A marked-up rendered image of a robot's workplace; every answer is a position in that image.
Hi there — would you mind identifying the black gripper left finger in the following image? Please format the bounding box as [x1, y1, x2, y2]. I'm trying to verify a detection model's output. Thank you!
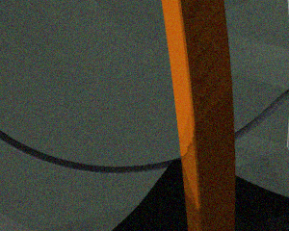
[111, 159, 188, 231]

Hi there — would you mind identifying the orange bar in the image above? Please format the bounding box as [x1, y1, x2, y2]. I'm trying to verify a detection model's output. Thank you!
[161, 0, 236, 231]

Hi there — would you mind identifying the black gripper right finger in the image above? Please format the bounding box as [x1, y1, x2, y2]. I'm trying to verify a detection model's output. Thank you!
[234, 176, 289, 231]

